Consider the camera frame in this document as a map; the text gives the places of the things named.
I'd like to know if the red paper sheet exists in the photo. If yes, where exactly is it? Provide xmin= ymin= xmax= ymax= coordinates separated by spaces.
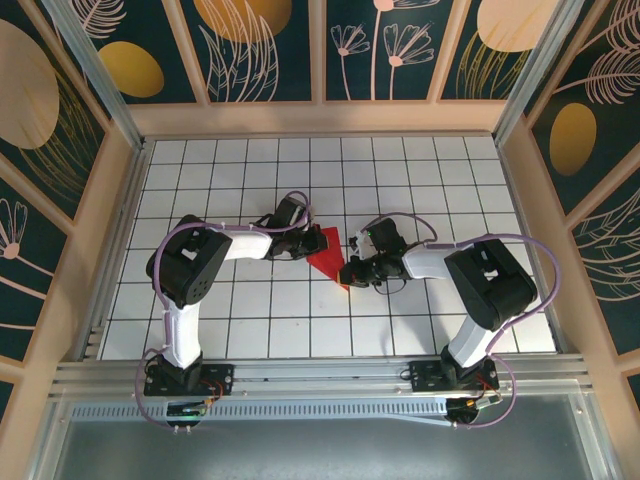
xmin=305 ymin=226 xmax=351 ymax=293

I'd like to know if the grey metal sheet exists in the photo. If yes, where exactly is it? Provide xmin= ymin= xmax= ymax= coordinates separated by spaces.
xmin=29 ymin=417 xmax=614 ymax=480

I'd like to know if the right controller board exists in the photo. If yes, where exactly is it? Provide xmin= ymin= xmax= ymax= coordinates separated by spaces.
xmin=446 ymin=394 xmax=503 ymax=426

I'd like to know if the controller board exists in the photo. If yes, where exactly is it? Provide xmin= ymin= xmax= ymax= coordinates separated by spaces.
xmin=166 ymin=398 xmax=210 ymax=419
xmin=446 ymin=394 xmax=503 ymax=426

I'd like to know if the left controller board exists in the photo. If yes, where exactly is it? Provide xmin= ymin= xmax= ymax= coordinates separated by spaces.
xmin=166 ymin=398 xmax=210 ymax=419

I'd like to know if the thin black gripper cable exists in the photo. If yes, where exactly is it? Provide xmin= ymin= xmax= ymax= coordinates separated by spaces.
xmin=373 ymin=276 xmax=407 ymax=296

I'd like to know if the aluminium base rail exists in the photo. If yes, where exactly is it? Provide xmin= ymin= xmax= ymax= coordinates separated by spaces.
xmin=49 ymin=353 xmax=594 ymax=401

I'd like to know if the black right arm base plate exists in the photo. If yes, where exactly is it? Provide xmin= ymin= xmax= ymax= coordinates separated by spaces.
xmin=408 ymin=358 xmax=500 ymax=394

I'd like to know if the slotted grey cable duct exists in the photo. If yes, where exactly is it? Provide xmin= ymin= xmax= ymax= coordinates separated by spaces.
xmin=72 ymin=397 xmax=451 ymax=422

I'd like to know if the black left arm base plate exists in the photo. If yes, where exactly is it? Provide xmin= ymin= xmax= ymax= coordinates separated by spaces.
xmin=143 ymin=363 xmax=236 ymax=397

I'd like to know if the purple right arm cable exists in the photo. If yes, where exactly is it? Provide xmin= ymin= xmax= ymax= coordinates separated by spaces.
xmin=372 ymin=212 xmax=560 ymax=431

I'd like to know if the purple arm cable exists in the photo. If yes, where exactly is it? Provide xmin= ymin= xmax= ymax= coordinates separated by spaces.
xmin=134 ymin=189 xmax=316 ymax=434
xmin=372 ymin=212 xmax=560 ymax=431

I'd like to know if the aluminium side rail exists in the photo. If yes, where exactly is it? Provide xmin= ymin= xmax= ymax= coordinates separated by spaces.
xmin=74 ymin=139 xmax=151 ymax=361

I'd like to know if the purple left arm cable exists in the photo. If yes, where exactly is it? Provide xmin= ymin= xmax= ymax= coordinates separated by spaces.
xmin=134 ymin=189 xmax=316 ymax=434

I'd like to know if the aluminium frame post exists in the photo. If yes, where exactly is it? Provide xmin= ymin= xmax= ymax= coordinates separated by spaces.
xmin=491 ymin=0 xmax=587 ymax=147
xmin=40 ymin=0 xmax=150 ymax=154

